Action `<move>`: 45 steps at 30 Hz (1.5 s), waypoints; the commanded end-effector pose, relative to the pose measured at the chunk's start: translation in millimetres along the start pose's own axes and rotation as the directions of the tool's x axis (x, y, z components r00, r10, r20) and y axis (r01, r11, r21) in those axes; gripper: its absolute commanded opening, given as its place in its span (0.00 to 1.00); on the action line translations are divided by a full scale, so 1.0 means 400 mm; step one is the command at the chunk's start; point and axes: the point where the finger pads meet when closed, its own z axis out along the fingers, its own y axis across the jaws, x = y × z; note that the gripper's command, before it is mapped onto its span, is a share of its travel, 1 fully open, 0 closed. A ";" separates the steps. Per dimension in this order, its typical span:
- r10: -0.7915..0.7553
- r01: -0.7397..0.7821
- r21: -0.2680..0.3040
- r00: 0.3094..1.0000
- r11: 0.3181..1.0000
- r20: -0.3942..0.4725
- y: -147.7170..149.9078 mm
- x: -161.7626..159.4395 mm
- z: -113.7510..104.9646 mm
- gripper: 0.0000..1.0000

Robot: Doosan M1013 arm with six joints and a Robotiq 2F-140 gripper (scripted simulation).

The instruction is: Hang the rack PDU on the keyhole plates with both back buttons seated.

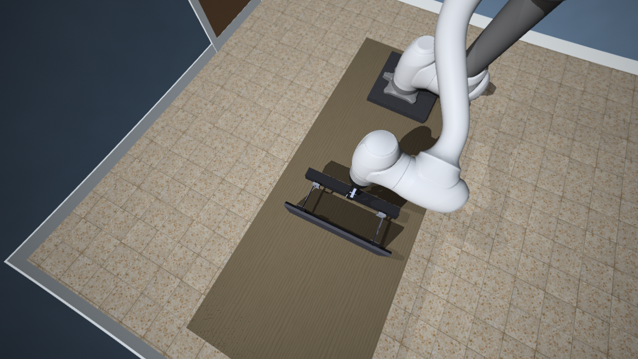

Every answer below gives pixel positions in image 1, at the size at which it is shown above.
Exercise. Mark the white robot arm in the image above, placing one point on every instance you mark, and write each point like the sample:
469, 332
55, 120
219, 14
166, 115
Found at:
442, 65

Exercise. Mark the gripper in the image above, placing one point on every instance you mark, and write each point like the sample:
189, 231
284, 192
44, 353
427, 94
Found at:
354, 188

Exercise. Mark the dark grey long rectangular bar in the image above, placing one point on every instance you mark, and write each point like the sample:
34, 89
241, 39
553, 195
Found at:
361, 196

